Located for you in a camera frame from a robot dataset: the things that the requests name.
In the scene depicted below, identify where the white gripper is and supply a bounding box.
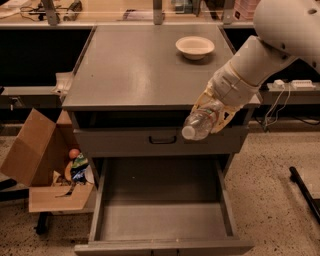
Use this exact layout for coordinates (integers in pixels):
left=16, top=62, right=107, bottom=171
left=191, top=61, right=258, bottom=134

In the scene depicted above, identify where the clear plastic water bottle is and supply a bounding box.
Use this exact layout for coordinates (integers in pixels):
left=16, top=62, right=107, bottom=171
left=182, top=100, right=223, bottom=141

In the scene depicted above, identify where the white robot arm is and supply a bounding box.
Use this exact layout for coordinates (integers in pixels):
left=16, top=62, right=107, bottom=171
left=183, top=0, right=320, bottom=140

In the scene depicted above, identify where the grey metal drawer cabinet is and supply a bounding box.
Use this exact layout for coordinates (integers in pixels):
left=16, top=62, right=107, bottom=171
left=63, top=23, right=258, bottom=174

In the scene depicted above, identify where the grey closed upper drawer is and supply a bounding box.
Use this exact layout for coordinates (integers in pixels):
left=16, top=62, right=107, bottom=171
left=74, top=126, right=248, bottom=158

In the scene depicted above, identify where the grey open lower drawer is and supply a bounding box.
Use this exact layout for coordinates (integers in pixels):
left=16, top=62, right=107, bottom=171
left=75, top=156, right=254, bottom=256

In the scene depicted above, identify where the white paper bowl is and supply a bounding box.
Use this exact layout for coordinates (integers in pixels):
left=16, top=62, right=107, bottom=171
left=175, top=36, right=215, bottom=60

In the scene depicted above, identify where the white power strip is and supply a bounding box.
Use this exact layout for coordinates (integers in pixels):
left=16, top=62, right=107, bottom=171
left=267, top=78, right=317, bottom=92

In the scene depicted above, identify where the pink plastic container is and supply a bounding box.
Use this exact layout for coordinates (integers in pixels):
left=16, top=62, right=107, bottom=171
left=234, top=0, right=261, bottom=20

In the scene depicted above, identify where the black floor bar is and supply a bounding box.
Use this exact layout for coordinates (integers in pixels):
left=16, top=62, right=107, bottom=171
left=289, top=166, right=320, bottom=225

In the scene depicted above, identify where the blue green snack bag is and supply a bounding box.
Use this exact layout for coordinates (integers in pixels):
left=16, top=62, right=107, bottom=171
left=70, top=153, right=89, bottom=183

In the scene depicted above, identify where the orange ball in box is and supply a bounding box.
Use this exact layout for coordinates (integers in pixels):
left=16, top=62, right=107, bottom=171
left=69, top=149, right=80, bottom=159

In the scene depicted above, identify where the brown cardboard box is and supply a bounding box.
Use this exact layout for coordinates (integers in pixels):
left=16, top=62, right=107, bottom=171
left=0, top=109, right=95, bottom=213

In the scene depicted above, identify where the black chair base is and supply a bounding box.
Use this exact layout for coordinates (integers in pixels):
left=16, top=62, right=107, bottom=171
left=0, top=178, right=50, bottom=236

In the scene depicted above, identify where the white cable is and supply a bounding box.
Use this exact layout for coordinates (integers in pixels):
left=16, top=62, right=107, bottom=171
left=263, top=85, right=292, bottom=130

